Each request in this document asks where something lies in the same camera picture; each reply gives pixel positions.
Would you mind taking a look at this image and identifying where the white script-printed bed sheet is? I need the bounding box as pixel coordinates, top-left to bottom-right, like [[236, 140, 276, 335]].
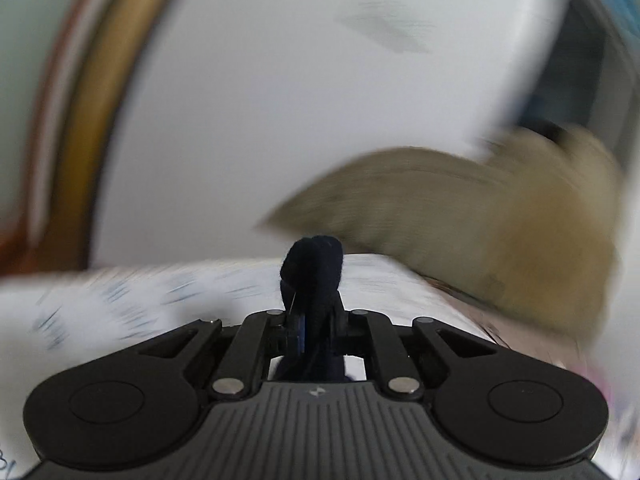
[[0, 252, 640, 480]]

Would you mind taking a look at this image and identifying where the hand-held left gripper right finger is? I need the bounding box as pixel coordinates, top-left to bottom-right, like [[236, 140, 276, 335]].
[[327, 306, 503, 402]]

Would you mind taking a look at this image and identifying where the dark navy garment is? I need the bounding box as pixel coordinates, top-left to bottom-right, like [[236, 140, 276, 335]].
[[276, 234, 351, 382]]

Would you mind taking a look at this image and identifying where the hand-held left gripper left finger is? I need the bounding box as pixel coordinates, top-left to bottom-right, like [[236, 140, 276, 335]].
[[138, 309, 307, 402]]

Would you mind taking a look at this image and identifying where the wooden door frame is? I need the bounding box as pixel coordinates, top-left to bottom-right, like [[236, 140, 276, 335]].
[[0, 0, 198, 273]]

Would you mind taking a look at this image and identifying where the dark window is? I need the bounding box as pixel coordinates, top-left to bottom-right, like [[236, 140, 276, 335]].
[[517, 0, 640, 161]]

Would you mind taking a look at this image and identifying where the tan upholstered headboard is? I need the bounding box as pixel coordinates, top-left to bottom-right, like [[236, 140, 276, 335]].
[[256, 126, 626, 346]]

